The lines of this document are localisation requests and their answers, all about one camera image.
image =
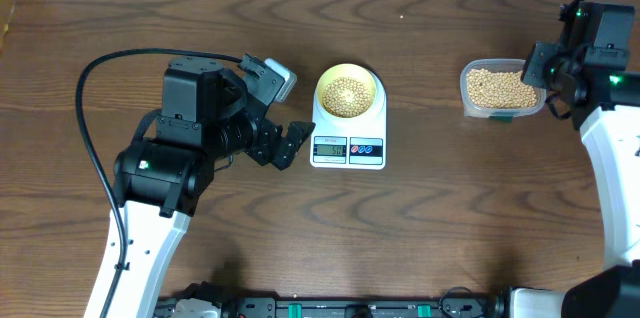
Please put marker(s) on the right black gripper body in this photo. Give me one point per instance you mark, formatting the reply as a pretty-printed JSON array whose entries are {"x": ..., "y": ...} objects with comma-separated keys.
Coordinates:
[{"x": 545, "y": 67}]

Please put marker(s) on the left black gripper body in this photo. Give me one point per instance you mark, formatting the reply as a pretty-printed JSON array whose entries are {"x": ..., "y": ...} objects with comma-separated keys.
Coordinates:
[{"x": 264, "y": 134}]

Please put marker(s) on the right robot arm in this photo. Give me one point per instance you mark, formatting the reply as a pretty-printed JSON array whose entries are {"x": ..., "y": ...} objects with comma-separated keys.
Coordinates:
[{"x": 587, "y": 70}]

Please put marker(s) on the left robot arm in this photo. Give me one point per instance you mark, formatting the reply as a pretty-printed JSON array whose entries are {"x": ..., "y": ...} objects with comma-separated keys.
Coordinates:
[{"x": 208, "y": 114}]

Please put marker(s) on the soybeans in bowl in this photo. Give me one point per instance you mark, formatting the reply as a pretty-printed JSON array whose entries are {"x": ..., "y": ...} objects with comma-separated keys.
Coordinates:
[{"x": 346, "y": 97}]

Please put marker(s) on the white digital kitchen scale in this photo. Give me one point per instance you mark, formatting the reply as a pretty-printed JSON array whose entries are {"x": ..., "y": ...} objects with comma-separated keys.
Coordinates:
[{"x": 350, "y": 143}]

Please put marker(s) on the pale yellow bowl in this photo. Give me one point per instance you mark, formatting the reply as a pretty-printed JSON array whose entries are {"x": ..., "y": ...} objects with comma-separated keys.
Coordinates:
[{"x": 346, "y": 70}]

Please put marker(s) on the clear plastic container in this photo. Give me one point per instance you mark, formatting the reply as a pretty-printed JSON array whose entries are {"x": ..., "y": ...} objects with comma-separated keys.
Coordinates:
[{"x": 497, "y": 65}]

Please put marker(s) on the soybeans in container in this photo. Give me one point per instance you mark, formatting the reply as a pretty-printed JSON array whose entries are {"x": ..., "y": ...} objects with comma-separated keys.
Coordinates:
[{"x": 502, "y": 90}]

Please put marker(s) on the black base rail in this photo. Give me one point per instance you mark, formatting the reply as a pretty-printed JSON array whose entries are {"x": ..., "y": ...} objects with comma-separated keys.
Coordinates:
[{"x": 209, "y": 300}]

